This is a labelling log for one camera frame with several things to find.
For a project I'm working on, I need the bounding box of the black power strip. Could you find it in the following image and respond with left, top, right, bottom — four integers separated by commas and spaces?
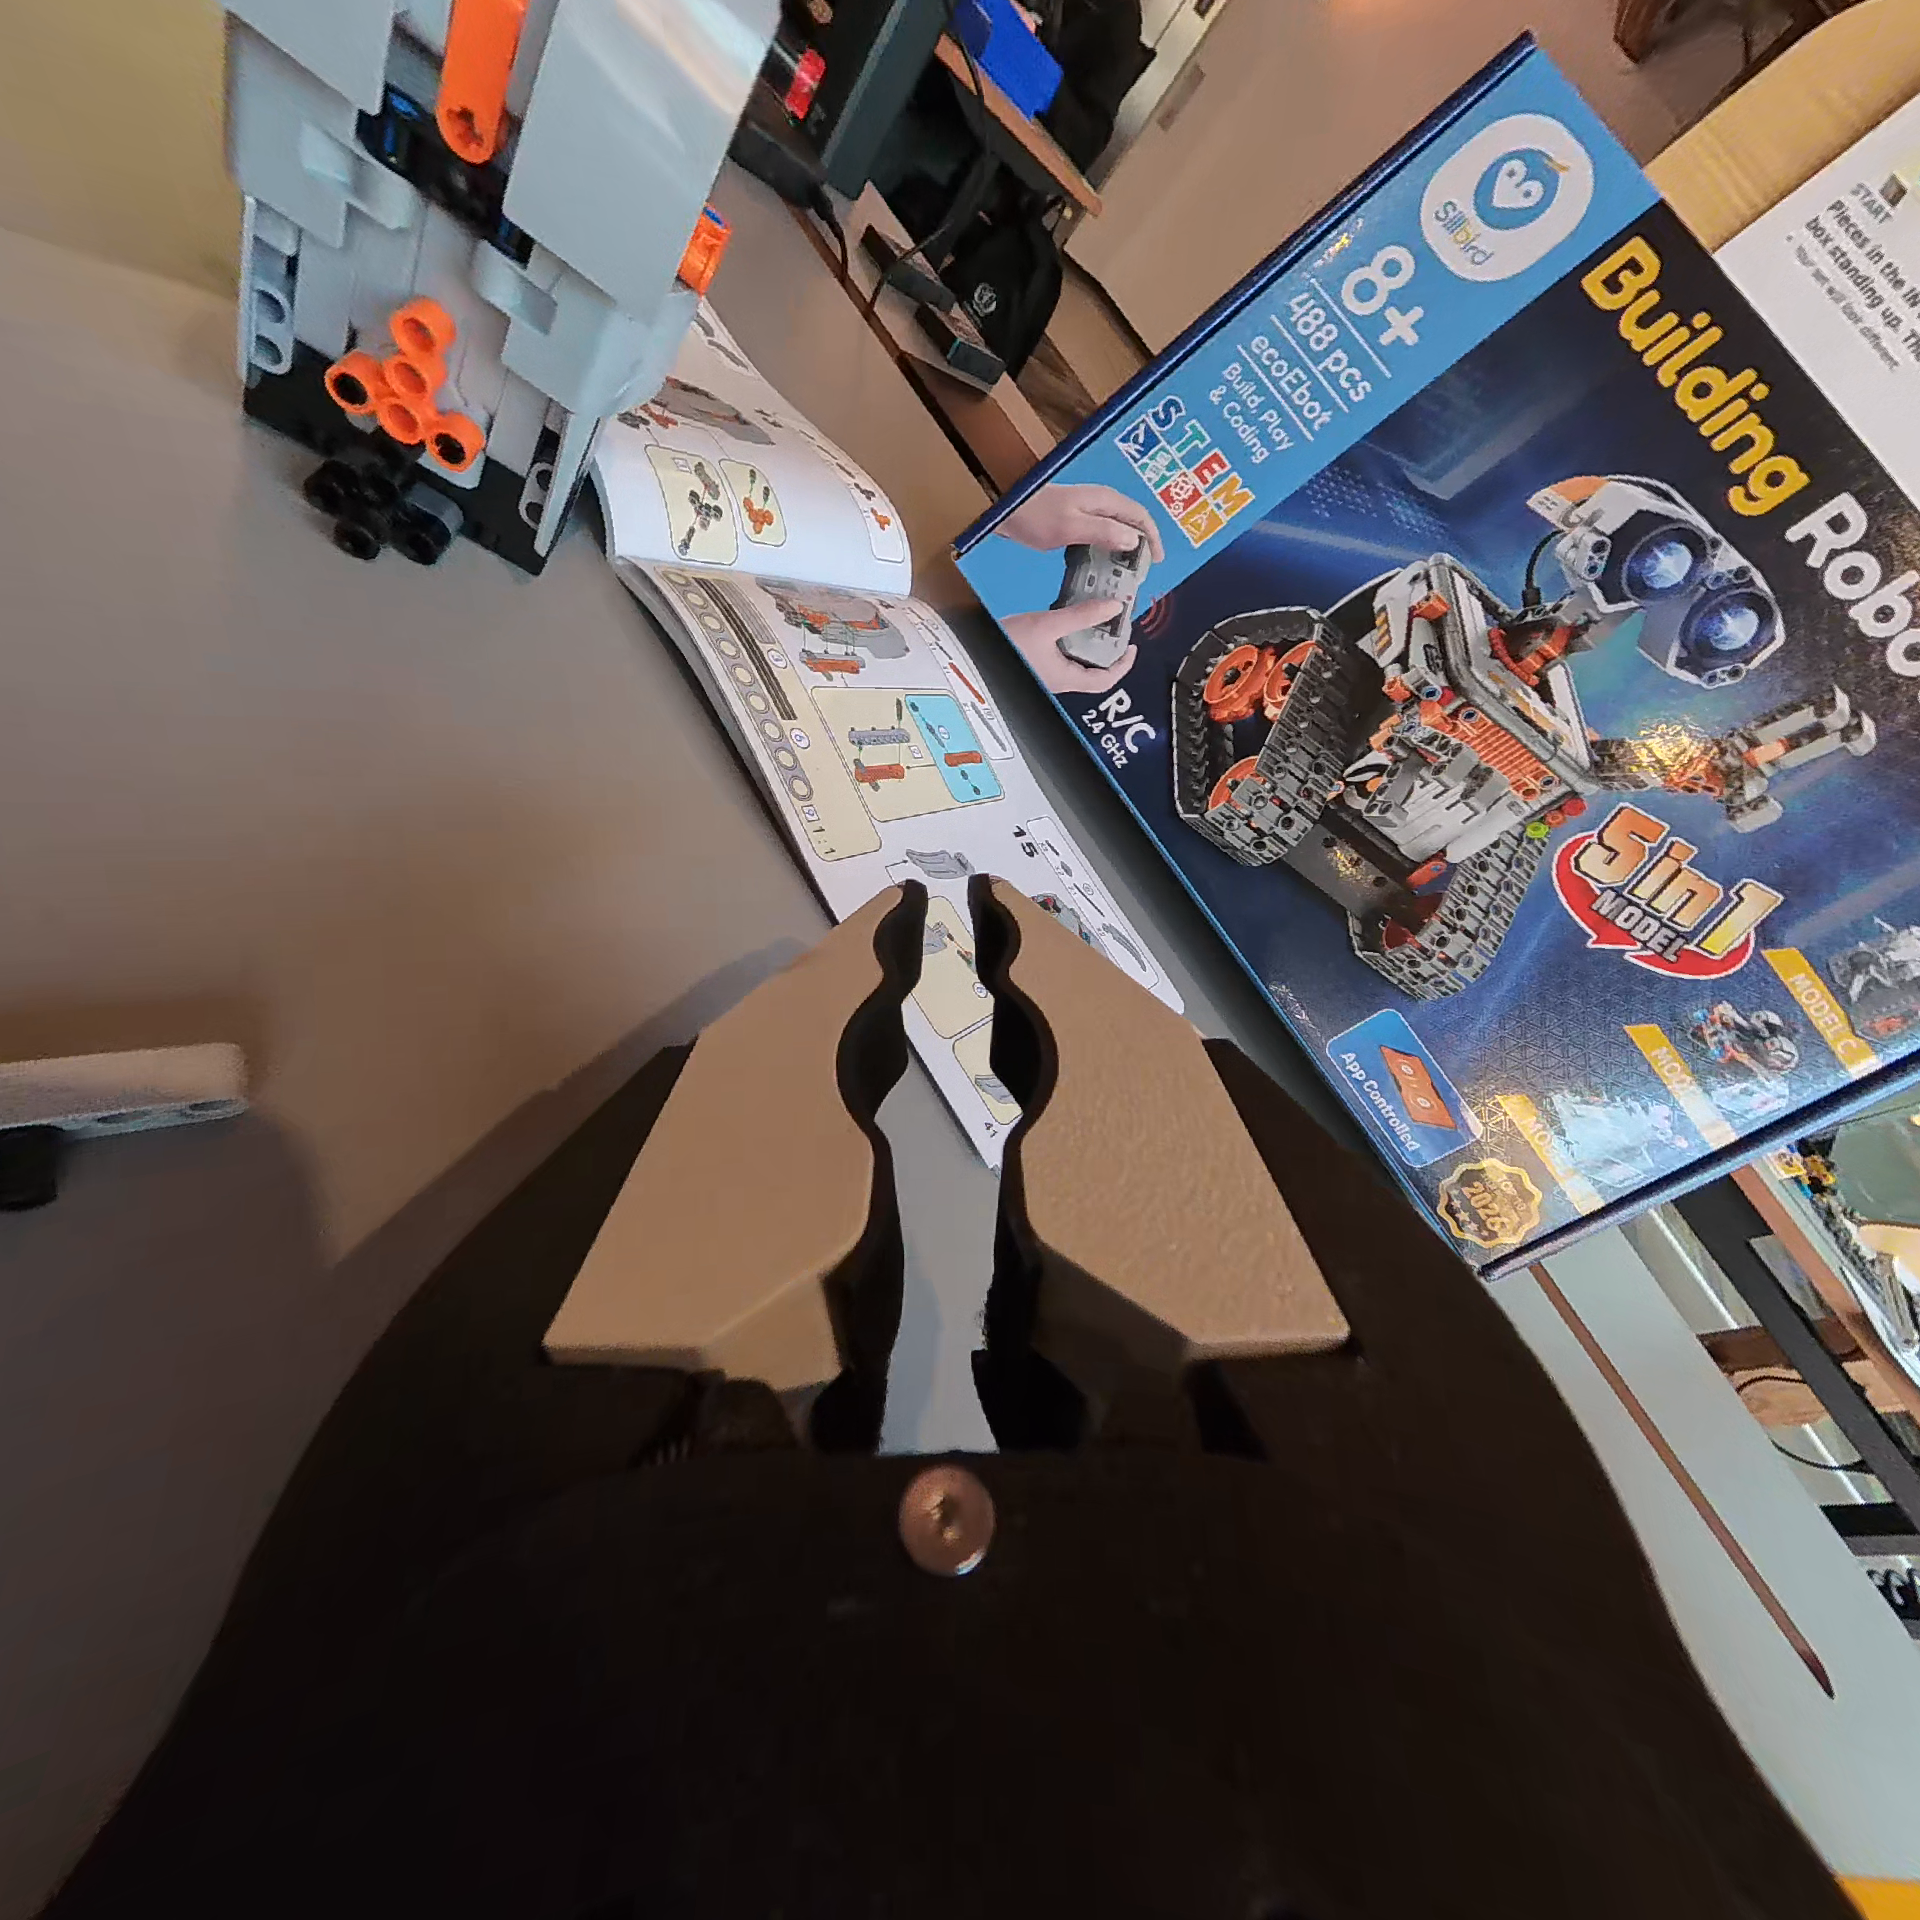
858, 228, 1007, 397

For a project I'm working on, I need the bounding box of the open instruction booklet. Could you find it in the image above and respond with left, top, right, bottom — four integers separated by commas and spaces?
579, 299, 1191, 1174

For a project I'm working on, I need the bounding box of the black metal desk leg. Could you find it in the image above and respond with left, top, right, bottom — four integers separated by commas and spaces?
1694, 1203, 1920, 1521

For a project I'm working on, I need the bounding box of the black backpack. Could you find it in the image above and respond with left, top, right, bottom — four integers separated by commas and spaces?
920, 211, 1069, 379

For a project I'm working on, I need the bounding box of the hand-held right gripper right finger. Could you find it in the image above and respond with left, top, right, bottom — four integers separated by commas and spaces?
966, 874, 1351, 1447

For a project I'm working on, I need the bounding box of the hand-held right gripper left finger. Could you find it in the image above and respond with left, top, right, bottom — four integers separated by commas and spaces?
539, 879, 929, 1447

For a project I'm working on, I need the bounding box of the background wooden table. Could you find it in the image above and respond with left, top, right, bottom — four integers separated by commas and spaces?
929, 28, 1104, 228

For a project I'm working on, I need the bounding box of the blue storage bin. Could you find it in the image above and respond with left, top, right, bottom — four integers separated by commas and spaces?
959, 0, 1065, 115

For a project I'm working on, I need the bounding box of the grey toy beam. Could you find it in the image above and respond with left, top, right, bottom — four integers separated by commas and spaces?
0, 1043, 250, 1214

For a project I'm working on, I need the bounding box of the dark grey cabinet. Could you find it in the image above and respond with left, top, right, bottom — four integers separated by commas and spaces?
816, 0, 954, 204

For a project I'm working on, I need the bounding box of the white instruction sheet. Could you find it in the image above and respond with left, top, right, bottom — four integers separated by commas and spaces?
1715, 109, 1920, 440

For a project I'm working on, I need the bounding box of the grey toy robot model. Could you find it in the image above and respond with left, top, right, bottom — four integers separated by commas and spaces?
220, 0, 830, 576

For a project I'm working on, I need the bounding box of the blue toy robot box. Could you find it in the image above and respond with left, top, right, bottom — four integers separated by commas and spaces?
954, 37, 1920, 1282

